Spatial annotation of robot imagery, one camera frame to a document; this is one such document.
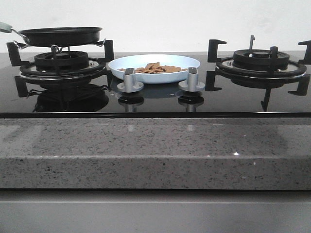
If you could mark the brown meat pieces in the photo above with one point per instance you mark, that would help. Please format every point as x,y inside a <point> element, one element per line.
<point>155,68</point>

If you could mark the silver stove knob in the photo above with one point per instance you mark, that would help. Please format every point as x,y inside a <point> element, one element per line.
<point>191,84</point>
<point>130,84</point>

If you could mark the black empty burner grate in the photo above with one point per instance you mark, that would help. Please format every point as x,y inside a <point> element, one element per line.
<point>266,78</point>

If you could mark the black glass gas cooktop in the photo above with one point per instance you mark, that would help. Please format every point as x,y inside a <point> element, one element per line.
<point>100,98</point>

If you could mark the black burner under pan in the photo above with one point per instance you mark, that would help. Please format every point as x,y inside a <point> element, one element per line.
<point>67,60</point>

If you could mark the black empty burner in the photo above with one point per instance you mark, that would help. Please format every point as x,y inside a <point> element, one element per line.
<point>258,59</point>

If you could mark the black pan support grate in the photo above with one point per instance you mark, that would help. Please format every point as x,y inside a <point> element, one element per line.
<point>60,79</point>

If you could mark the black pan with green handle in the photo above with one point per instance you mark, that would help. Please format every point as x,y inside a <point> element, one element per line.
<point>60,36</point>

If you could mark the metal wire trivet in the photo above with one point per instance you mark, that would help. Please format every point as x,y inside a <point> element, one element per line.
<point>21,46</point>

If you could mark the light blue plate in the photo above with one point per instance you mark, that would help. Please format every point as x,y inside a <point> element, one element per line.
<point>118,66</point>

